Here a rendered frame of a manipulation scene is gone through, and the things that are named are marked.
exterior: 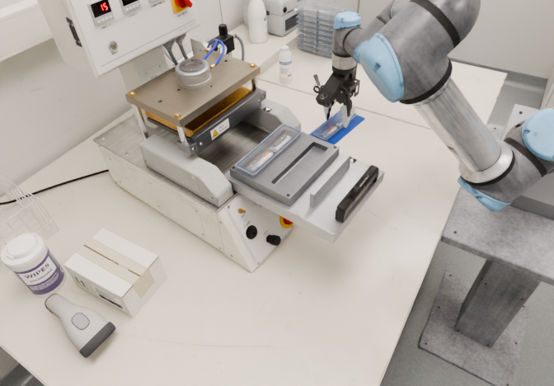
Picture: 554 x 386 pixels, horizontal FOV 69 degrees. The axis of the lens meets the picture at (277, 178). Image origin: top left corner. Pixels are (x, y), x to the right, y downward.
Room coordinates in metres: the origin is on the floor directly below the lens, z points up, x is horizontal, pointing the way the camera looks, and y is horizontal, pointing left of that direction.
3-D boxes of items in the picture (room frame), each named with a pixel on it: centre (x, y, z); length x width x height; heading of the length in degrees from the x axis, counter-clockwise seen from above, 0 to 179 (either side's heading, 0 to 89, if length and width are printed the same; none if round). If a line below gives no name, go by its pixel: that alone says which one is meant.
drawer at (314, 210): (0.66, -0.06, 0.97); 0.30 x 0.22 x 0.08; 51
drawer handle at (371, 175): (0.58, -0.17, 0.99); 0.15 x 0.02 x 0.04; 141
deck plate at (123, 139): (0.88, 0.21, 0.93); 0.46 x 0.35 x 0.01; 51
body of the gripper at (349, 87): (1.13, -0.23, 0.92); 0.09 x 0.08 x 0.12; 136
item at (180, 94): (0.89, 0.19, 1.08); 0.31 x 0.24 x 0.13; 141
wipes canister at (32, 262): (0.56, 0.57, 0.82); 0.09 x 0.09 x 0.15
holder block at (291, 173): (0.69, -0.02, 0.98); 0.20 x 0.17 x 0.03; 141
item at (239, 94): (0.86, 0.18, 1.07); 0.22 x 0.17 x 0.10; 141
